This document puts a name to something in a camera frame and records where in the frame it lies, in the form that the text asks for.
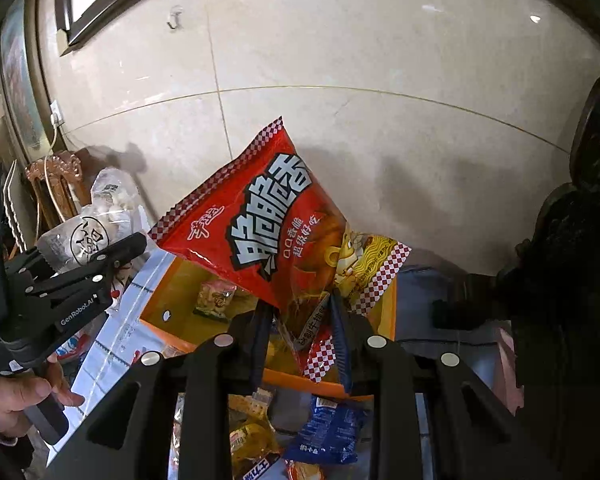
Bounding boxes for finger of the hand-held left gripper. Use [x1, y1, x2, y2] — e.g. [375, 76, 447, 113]
[5, 247, 56, 288]
[25, 232, 148, 333]

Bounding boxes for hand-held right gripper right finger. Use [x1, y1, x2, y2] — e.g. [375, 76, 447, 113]
[330, 295, 561, 480]

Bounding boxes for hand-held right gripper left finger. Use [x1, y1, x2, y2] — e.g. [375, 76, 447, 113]
[45, 307, 277, 480]

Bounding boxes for clear packet with circle print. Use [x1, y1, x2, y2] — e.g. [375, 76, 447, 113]
[36, 167, 142, 272]

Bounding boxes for blue snack packet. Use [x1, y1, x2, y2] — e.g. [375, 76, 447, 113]
[282, 395, 372, 467]

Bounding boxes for orange cardboard box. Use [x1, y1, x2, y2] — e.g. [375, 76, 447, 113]
[139, 255, 398, 401]

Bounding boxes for yellow snack packet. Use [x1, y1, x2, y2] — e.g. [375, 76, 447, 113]
[229, 422, 282, 480]

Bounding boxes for red snack packet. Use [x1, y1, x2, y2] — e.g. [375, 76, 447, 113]
[147, 116, 413, 383]

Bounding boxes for person's left hand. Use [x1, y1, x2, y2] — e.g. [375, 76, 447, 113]
[0, 360, 86, 441]

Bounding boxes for white folded frames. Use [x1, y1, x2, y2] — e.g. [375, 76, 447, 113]
[0, 160, 22, 242]

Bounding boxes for beige snack packet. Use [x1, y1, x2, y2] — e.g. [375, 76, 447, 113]
[194, 281, 239, 322]

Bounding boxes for light brown wooden chair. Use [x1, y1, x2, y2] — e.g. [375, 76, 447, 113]
[25, 150, 90, 233]

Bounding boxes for pink cloth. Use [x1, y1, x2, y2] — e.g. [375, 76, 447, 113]
[496, 327, 527, 412]

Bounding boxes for framed red painting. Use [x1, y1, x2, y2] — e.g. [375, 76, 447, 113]
[0, 0, 52, 152]

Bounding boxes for dark carved wooden bench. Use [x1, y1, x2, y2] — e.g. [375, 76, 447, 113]
[495, 62, 600, 480]

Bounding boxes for large dark framed painting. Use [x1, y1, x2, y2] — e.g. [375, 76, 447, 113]
[55, 0, 212, 57]

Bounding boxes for white power cable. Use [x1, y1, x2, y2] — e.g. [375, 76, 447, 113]
[34, 121, 70, 228]

